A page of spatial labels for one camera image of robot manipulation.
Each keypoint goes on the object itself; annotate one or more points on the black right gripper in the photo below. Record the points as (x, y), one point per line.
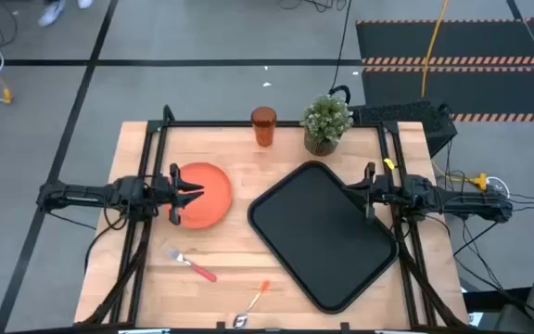
(380, 191)

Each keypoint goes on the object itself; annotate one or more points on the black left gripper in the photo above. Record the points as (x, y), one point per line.
(165, 195)

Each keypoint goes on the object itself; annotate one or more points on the orange round plate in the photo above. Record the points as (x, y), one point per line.
(211, 204)

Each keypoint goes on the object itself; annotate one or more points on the black rectangular tray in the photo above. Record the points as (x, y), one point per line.
(313, 241)

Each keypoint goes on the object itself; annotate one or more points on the orange faceted plastic cup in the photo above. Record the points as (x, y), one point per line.
(263, 130)

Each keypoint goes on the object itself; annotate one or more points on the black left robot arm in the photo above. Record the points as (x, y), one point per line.
(86, 192)

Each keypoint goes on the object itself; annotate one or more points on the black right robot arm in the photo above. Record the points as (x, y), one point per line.
(457, 204)

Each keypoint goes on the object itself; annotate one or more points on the potted green plant ribbed pot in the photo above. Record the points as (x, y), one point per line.
(325, 120)

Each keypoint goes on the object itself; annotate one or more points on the black perforated metal box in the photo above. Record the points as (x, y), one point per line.
(410, 116)

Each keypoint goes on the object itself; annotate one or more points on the yellow power connector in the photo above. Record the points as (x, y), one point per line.
(480, 181)

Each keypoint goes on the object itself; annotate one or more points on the black striped-edge floor mat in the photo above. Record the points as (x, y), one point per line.
(480, 90)
(434, 39)

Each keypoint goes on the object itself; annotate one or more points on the person's shoe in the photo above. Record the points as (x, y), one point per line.
(51, 13)
(85, 3)

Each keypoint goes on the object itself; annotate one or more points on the black aluminium table frame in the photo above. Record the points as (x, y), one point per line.
(211, 124)

